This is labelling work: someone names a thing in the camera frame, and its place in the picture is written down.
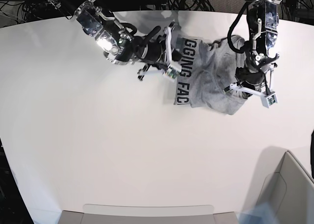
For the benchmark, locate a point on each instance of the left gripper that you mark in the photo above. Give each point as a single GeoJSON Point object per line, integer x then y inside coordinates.
{"type": "Point", "coordinates": [251, 80]}

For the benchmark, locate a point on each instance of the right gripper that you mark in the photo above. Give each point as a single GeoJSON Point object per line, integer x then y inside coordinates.
{"type": "Point", "coordinates": [154, 52]}

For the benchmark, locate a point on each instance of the grey T-shirt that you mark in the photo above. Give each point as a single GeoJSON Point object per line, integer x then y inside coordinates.
{"type": "Point", "coordinates": [207, 69]}

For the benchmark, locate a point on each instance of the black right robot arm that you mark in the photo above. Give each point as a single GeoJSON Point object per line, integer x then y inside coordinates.
{"type": "Point", "coordinates": [118, 40]}

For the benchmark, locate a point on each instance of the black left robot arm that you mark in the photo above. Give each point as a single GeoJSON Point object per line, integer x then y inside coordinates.
{"type": "Point", "coordinates": [262, 20]}

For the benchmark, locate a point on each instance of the grey plastic bin right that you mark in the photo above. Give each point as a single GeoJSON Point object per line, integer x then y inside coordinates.
{"type": "Point", "coordinates": [289, 192]}

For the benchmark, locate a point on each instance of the grey plastic bin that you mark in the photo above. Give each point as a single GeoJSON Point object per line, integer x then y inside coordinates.
{"type": "Point", "coordinates": [108, 214]}
{"type": "Point", "coordinates": [289, 192]}

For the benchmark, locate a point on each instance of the blue translucent plastic sheet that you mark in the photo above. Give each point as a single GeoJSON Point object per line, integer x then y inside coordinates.
{"type": "Point", "coordinates": [260, 214]}

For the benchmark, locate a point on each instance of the grey plastic bin bottom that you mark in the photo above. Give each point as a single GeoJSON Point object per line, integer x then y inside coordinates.
{"type": "Point", "coordinates": [108, 214]}

